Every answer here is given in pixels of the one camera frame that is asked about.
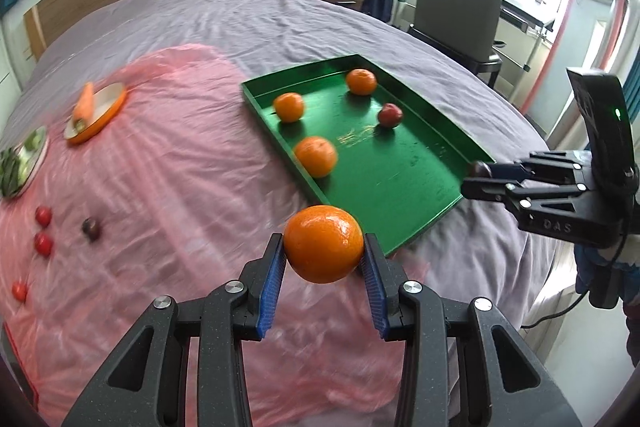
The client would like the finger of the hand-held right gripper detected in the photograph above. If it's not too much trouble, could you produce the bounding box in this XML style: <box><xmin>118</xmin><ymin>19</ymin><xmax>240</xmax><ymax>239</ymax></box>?
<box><xmin>460</xmin><ymin>177</ymin><xmax>592</xmax><ymax>212</ymax></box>
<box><xmin>487</xmin><ymin>150</ymin><xmax>594</xmax><ymax>182</ymax></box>

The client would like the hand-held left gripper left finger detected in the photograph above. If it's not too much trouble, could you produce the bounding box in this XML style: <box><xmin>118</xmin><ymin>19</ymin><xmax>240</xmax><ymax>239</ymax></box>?
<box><xmin>60</xmin><ymin>233</ymin><xmax>288</xmax><ymax>427</ymax></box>

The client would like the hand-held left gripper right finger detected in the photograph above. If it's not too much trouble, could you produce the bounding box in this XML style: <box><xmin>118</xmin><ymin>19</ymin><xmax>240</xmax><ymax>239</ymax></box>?
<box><xmin>361</xmin><ymin>233</ymin><xmax>583</xmax><ymax>427</ymax></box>

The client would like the orange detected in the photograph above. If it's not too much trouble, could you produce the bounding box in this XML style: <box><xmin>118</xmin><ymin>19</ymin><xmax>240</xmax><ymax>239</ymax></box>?
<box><xmin>345</xmin><ymin>68</ymin><xmax>378</xmax><ymax>96</ymax></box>
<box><xmin>283</xmin><ymin>205</ymin><xmax>365</xmax><ymax>285</ymax></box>
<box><xmin>273</xmin><ymin>92</ymin><xmax>306</xmax><ymax>124</ymax></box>
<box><xmin>293</xmin><ymin>136</ymin><xmax>339</xmax><ymax>178</ymax></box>

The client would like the green tray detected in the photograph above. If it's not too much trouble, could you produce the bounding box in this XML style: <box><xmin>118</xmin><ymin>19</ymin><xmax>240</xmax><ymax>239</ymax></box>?
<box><xmin>241</xmin><ymin>53</ymin><xmax>497</xmax><ymax>258</ymax></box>

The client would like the person's right hand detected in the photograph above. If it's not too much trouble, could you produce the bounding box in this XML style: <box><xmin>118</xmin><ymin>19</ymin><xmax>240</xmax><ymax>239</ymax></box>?
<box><xmin>573</xmin><ymin>238</ymin><xmax>640</xmax><ymax>304</ymax></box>

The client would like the desk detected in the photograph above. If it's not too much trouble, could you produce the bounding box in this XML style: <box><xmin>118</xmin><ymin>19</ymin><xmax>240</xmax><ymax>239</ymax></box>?
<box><xmin>365</xmin><ymin>0</ymin><xmax>556</xmax><ymax>72</ymax></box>

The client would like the pink plastic sheet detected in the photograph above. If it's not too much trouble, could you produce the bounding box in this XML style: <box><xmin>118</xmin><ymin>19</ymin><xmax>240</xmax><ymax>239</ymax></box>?
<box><xmin>0</xmin><ymin>44</ymin><xmax>431</xmax><ymax>427</ymax></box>

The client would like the grey office chair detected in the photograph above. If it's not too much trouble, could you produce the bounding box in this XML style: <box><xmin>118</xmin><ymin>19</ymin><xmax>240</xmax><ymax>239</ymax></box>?
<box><xmin>406</xmin><ymin>0</ymin><xmax>503</xmax><ymax>88</ymax></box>

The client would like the orange plate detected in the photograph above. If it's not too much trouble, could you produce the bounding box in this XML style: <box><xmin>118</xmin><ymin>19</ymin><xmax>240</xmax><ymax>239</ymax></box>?
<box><xmin>63</xmin><ymin>83</ymin><xmax>128</xmax><ymax>144</ymax></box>

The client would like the phone in red case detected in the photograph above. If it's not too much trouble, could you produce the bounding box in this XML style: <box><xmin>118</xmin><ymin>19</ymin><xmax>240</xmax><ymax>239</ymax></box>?
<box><xmin>0</xmin><ymin>322</ymin><xmax>40</xmax><ymax>408</ymax></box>

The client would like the carrot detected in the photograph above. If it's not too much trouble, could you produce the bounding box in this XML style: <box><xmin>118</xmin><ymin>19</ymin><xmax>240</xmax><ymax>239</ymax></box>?
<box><xmin>72</xmin><ymin>82</ymin><xmax>96</xmax><ymax>131</ymax></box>

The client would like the patterned plate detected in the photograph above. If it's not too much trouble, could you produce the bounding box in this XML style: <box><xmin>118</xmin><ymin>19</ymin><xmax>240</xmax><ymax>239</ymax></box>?
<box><xmin>0</xmin><ymin>126</ymin><xmax>49</xmax><ymax>199</ymax></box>

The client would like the large bok choy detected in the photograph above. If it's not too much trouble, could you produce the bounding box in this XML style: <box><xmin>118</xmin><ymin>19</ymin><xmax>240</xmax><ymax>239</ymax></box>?
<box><xmin>0</xmin><ymin>147</ymin><xmax>23</xmax><ymax>198</ymax></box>

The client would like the white wardrobe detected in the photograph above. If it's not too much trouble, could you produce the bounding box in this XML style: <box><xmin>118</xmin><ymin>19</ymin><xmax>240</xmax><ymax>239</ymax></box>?
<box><xmin>0</xmin><ymin>7</ymin><xmax>36</xmax><ymax>108</ymax></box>

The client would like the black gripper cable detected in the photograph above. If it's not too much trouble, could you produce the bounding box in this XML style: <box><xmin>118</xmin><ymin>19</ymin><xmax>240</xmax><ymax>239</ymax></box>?
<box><xmin>527</xmin><ymin>234</ymin><xmax>628</xmax><ymax>328</ymax></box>

